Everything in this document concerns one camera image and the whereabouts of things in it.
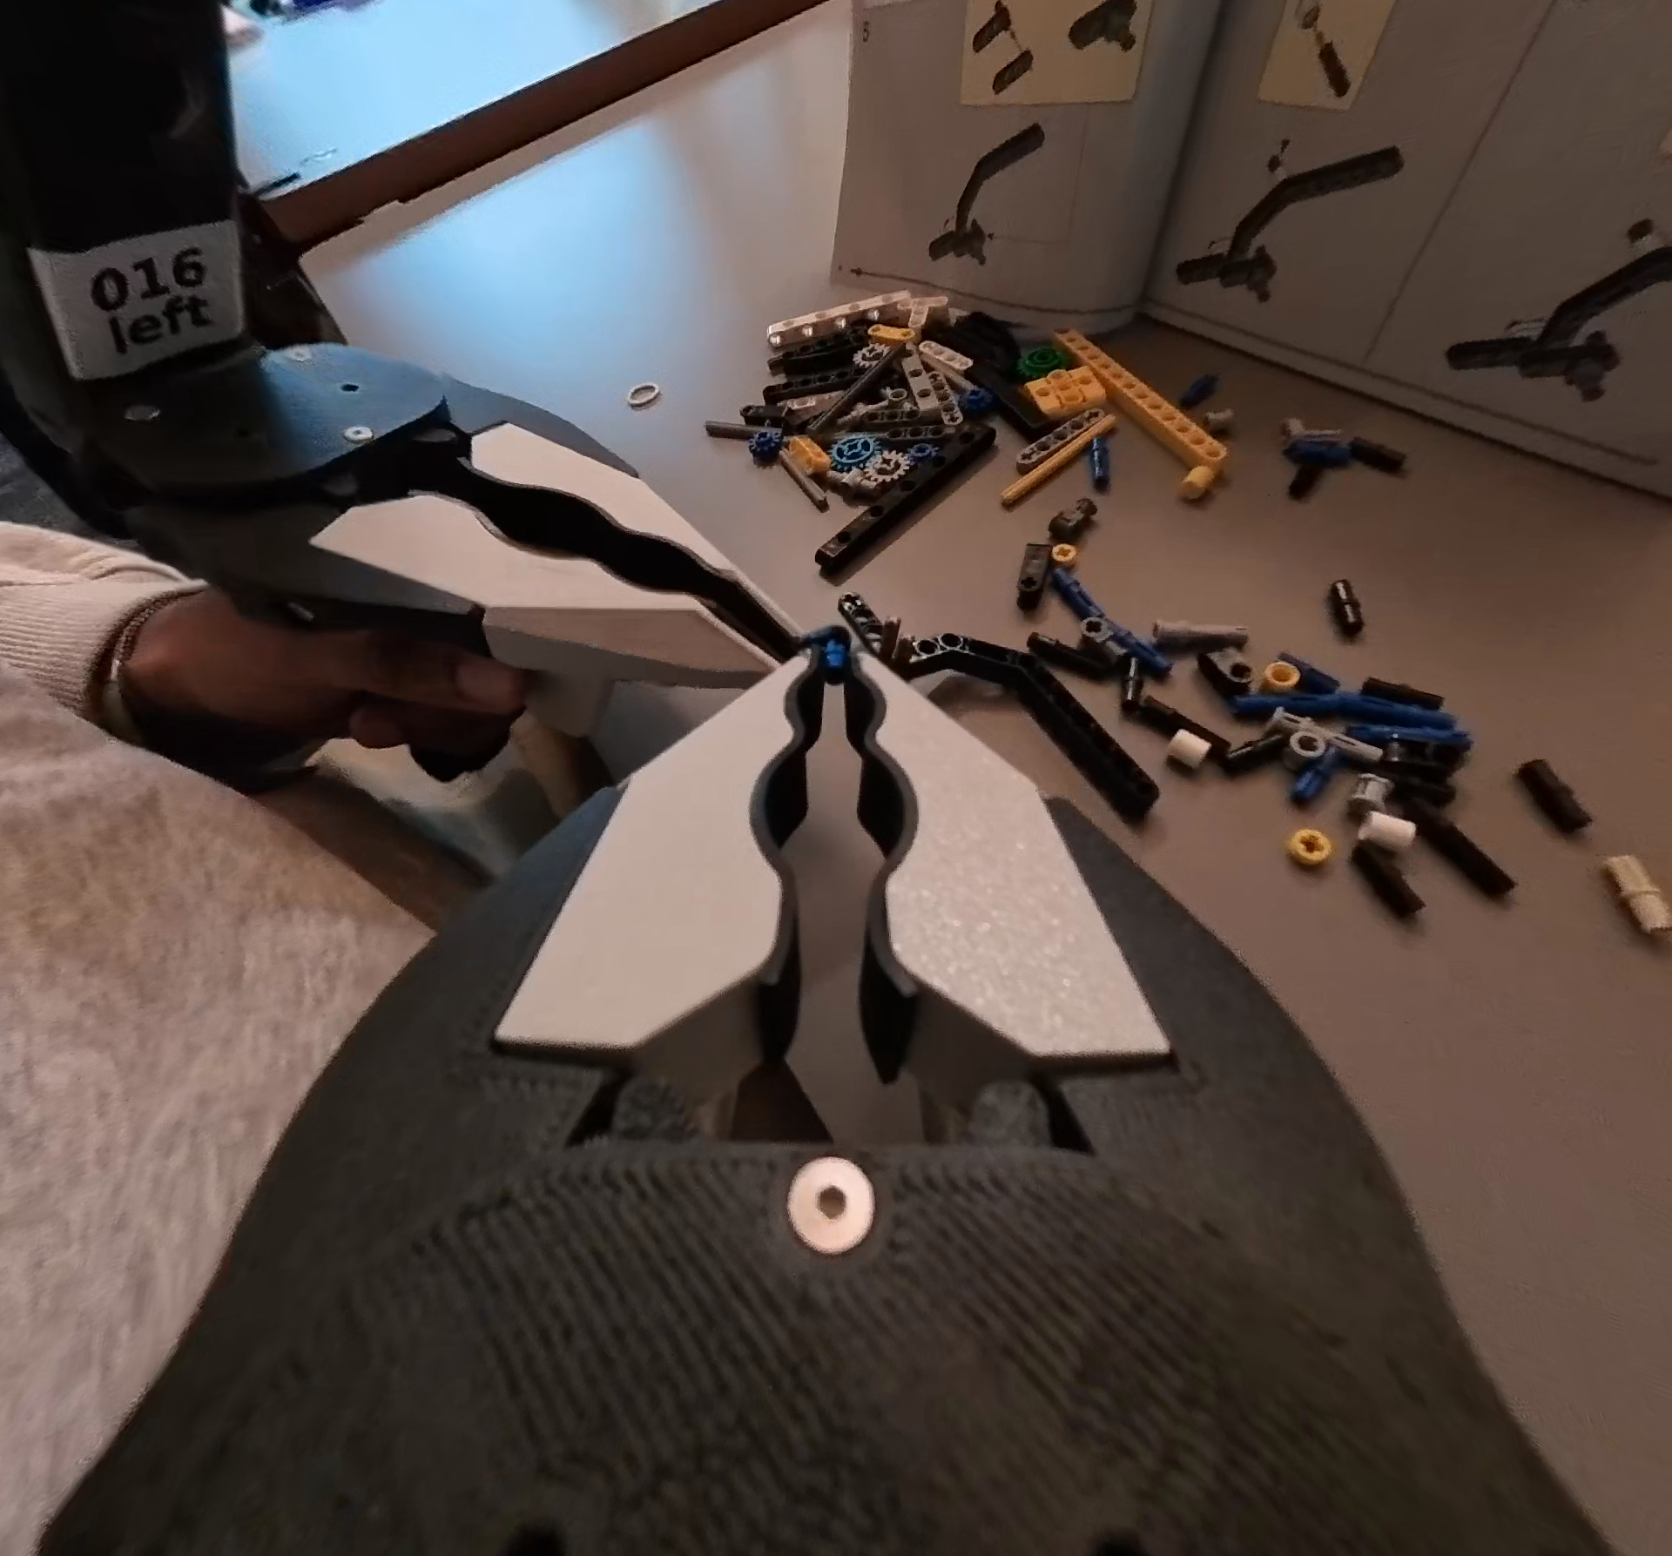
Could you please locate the person's left forearm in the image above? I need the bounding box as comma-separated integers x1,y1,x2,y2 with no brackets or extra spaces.
0,522,197,701

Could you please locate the person's grey fleece lap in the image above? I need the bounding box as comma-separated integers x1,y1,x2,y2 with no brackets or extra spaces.
0,669,439,1556

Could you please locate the lego instruction booklet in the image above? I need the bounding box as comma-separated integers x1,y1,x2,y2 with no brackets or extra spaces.
831,0,1672,500

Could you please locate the pile of small lego pins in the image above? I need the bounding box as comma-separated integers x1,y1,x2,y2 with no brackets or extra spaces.
1032,567,1518,920

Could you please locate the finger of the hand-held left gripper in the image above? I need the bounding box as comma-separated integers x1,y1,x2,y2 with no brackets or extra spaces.
313,488,781,737
450,423,801,655

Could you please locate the tan lego pin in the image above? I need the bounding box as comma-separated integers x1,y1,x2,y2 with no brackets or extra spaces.
1602,852,1672,936

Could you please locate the black bent lego beam assembly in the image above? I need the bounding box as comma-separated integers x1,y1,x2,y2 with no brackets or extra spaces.
842,590,1161,825

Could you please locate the long yellow lego beam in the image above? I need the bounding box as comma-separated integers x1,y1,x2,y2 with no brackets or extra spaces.
1052,328,1233,475

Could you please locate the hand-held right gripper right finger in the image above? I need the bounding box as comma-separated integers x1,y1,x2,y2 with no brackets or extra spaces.
835,653,1174,1146

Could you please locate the grey table with wooden edge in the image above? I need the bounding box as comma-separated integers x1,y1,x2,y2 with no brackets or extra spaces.
222,0,858,249

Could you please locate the grey blue black connector assembly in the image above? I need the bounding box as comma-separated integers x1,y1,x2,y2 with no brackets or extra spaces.
1278,416,1410,500

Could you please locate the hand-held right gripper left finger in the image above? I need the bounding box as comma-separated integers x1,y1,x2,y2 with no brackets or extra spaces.
494,653,817,1140

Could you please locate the person's left hand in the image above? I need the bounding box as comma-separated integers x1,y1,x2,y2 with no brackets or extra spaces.
111,586,537,791

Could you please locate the thin yellow lego axle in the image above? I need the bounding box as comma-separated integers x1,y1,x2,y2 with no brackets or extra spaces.
1000,413,1122,511

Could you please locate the long black lego beam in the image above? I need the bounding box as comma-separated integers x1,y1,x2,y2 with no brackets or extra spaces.
815,422,1000,578

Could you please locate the heap of grey lego beams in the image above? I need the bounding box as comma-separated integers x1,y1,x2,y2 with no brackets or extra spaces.
763,291,996,436

